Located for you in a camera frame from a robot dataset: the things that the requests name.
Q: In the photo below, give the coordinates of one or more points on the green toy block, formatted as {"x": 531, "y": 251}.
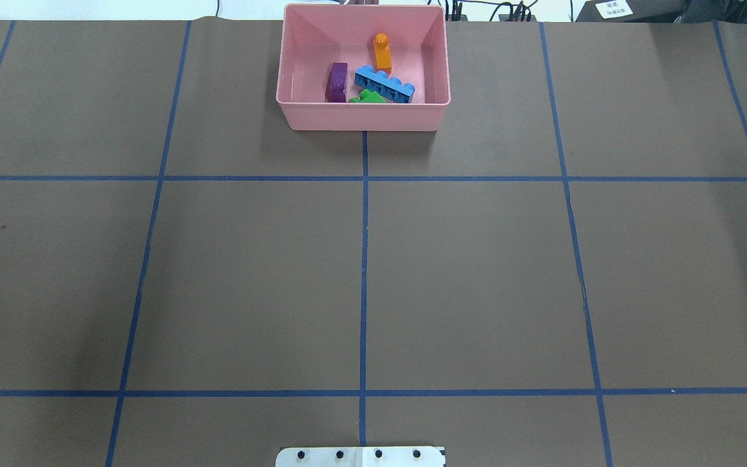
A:
{"x": 368, "y": 96}

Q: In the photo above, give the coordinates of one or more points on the long blue four-stud block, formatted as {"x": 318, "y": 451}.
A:
{"x": 390, "y": 88}

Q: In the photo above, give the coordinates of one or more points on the purple block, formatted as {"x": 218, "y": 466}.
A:
{"x": 336, "y": 83}

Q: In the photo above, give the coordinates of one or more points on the orange block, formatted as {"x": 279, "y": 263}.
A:
{"x": 382, "y": 53}

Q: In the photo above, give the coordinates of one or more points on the pink plastic box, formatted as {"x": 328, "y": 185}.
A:
{"x": 316, "y": 35}

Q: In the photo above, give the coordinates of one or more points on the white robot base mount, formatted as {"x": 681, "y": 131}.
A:
{"x": 362, "y": 456}

